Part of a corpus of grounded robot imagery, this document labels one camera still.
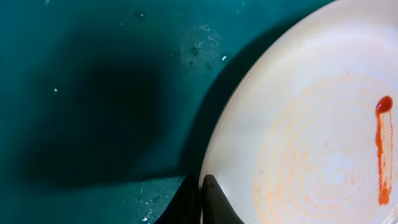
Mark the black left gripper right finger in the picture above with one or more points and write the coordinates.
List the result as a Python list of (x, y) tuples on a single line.
[(216, 208)]

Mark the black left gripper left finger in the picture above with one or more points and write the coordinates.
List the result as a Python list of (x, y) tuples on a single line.
[(184, 205)]

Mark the white plate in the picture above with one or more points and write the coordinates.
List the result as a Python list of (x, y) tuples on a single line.
[(299, 140)]

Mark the teal plastic tray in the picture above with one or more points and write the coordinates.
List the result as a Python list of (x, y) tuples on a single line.
[(106, 106)]

